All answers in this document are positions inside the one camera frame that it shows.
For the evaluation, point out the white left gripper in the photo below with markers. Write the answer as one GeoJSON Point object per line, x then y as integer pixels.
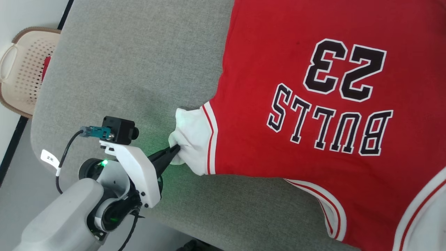
{"type": "Point", "coordinates": [139, 170]}

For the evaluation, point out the red cloth in basket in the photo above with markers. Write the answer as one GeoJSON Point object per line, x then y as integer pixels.
{"type": "Point", "coordinates": [46, 68]}

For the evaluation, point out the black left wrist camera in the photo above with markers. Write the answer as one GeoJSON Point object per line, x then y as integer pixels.
{"type": "Point", "coordinates": [118, 129]}

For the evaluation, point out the black floor edge strip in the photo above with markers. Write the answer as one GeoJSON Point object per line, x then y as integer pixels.
{"type": "Point", "coordinates": [14, 143]}

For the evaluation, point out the red Bulls 23 jersey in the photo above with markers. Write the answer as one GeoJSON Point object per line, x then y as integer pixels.
{"type": "Point", "coordinates": [264, 52]}

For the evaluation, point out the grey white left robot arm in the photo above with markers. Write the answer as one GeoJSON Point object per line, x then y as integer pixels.
{"type": "Point", "coordinates": [59, 216]}

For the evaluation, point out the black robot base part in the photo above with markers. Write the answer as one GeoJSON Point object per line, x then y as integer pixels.
{"type": "Point", "coordinates": [195, 246]}

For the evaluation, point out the beige plastic laundry basket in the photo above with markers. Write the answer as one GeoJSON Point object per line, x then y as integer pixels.
{"type": "Point", "coordinates": [21, 83]}

